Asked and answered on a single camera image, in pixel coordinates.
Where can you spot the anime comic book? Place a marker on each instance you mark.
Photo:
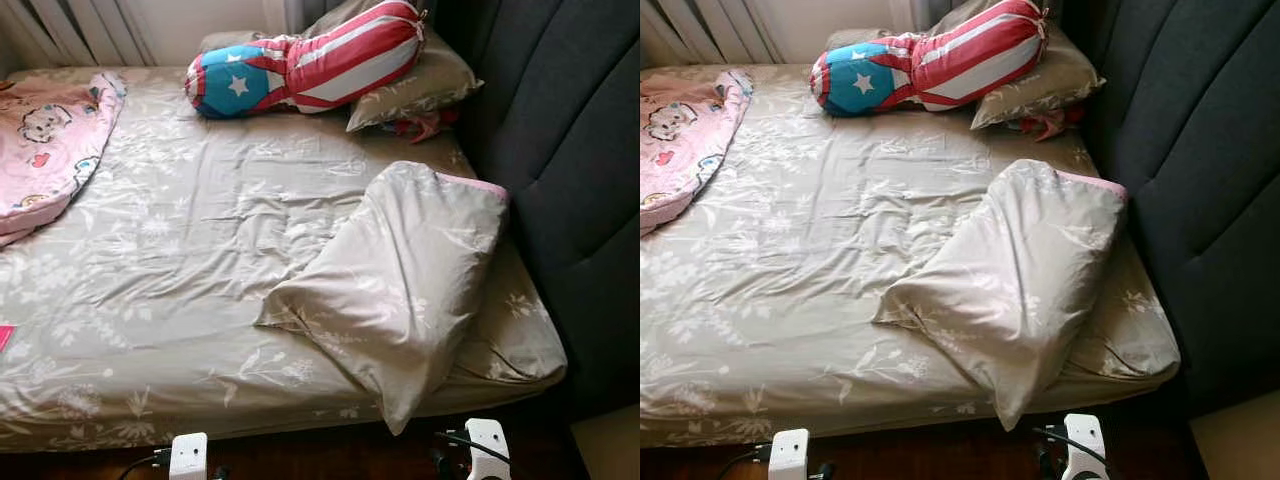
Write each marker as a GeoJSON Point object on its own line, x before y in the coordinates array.
{"type": "Point", "coordinates": [5, 336]}

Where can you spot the pink cartoon print blanket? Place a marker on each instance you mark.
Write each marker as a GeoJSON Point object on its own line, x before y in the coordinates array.
{"type": "Point", "coordinates": [680, 130]}
{"type": "Point", "coordinates": [50, 140]}

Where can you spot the beige nightstand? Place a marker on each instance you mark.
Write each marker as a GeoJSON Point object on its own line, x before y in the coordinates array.
{"type": "Point", "coordinates": [1235, 440]}
{"type": "Point", "coordinates": [610, 445]}

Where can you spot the grey floral pink-edged pillow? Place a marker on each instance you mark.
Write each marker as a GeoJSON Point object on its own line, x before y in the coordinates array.
{"type": "Point", "coordinates": [400, 280]}
{"type": "Point", "coordinates": [1020, 275]}

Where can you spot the bed with grey floral sheet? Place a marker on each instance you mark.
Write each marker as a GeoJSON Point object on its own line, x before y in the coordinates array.
{"type": "Point", "coordinates": [200, 250]}
{"type": "Point", "coordinates": [820, 250]}

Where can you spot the dark grey upholstered headboard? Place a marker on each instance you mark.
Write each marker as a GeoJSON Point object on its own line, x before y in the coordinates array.
{"type": "Point", "coordinates": [570, 150]}
{"type": "Point", "coordinates": [1200, 150]}

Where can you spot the small red cloth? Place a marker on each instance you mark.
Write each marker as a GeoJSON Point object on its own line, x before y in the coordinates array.
{"type": "Point", "coordinates": [425, 126]}
{"type": "Point", "coordinates": [1050, 122]}

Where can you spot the grey pleated curtain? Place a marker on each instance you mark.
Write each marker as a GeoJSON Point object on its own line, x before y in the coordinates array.
{"type": "Point", "coordinates": [912, 14]}
{"type": "Point", "coordinates": [60, 25]}
{"type": "Point", "coordinates": [285, 15]}
{"type": "Point", "coordinates": [690, 25]}

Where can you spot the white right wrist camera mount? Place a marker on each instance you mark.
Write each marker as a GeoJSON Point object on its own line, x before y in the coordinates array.
{"type": "Point", "coordinates": [1085, 440]}
{"type": "Point", "coordinates": [487, 445]}

